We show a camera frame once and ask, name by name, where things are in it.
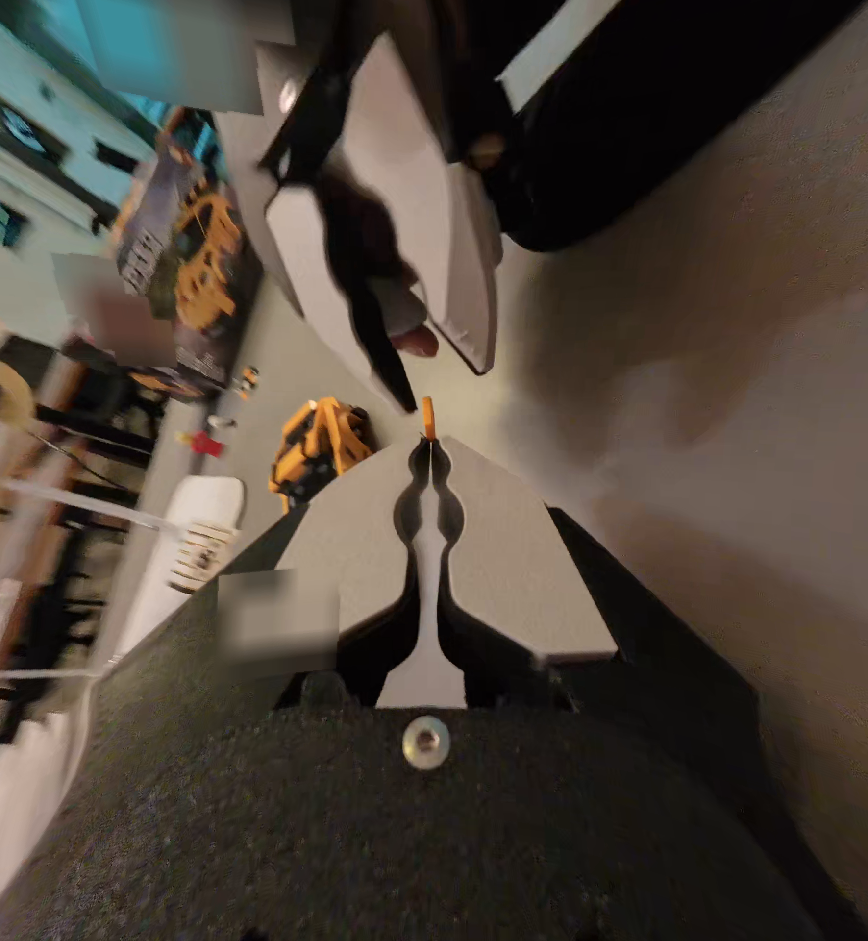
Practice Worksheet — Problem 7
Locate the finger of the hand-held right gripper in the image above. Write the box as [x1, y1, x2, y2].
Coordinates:
[342, 33, 507, 377]
[265, 184, 420, 416]

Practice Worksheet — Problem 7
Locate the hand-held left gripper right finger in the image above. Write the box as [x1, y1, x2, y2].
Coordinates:
[432, 437, 620, 663]

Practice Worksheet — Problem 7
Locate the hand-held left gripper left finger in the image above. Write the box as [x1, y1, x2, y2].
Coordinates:
[275, 439, 432, 644]

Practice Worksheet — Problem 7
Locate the orange lego car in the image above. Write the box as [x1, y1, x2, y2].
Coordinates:
[268, 397, 376, 514]

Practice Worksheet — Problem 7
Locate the lego set box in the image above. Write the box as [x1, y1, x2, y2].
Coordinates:
[114, 143, 266, 401]

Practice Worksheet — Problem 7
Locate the person's right hand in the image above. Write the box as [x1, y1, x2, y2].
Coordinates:
[320, 165, 441, 360]

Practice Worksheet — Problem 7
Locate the booklet stand with white base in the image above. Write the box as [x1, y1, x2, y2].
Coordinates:
[0, 353, 247, 927]

